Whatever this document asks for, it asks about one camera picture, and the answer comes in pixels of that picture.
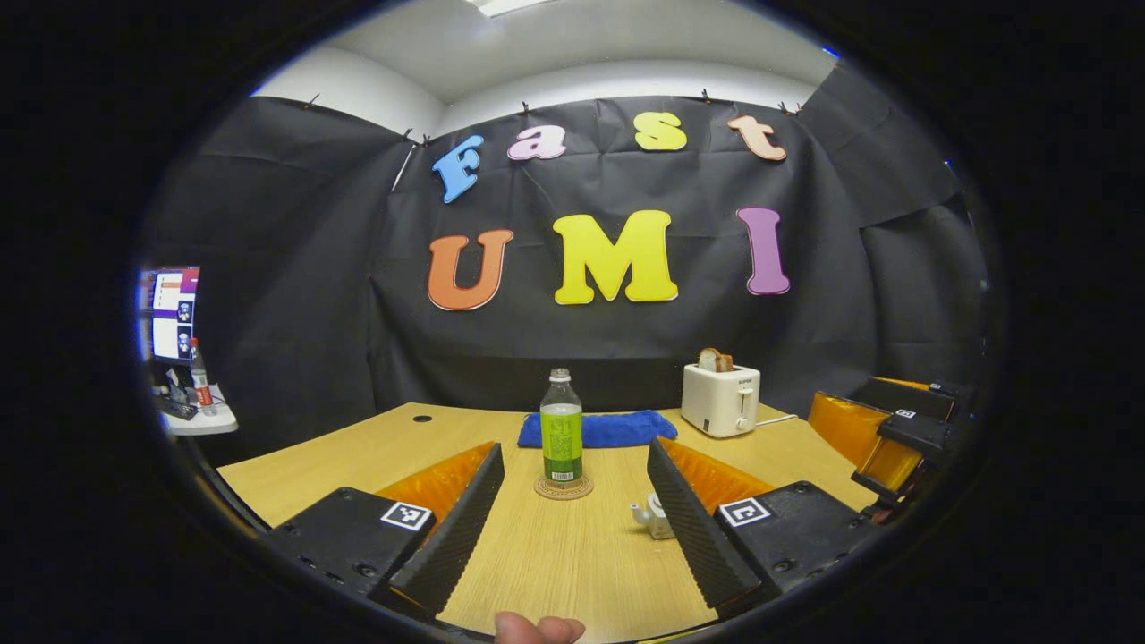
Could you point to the round cork coaster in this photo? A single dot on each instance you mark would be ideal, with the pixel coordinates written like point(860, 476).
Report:
point(578, 491)

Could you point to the computer monitor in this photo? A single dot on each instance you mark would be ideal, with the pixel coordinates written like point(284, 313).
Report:
point(172, 313)

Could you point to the ceiling light panel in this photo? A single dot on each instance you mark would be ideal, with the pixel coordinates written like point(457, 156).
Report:
point(505, 5)

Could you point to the white teacup lid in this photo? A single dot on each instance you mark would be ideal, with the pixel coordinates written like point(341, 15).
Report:
point(658, 505)

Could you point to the bread slice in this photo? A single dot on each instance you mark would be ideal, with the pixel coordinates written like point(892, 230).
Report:
point(714, 360)

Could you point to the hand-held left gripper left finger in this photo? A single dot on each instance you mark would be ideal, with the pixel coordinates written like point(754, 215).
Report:
point(456, 537)

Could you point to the white teacup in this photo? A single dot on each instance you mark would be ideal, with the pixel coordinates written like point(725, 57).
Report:
point(657, 529)

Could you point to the black backdrop cloth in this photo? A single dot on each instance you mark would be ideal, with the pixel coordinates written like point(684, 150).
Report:
point(313, 268)

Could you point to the blue towel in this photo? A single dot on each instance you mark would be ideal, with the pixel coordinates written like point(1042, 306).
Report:
point(626, 429)

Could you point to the red label bottle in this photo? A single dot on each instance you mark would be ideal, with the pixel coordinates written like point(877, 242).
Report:
point(202, 385)

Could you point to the white side desk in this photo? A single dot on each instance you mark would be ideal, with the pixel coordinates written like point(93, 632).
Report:
point(207, 420)

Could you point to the white toaster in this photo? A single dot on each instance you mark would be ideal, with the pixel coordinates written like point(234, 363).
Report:
point(716, 402)

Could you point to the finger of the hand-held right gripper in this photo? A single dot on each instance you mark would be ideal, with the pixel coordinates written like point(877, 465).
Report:
point(917, 434)
point(930, 401)

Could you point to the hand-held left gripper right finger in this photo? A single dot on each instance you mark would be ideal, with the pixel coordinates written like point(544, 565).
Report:
point(693, 537)

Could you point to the green label water bottle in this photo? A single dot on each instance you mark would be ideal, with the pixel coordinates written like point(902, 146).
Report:
point(561, 438)

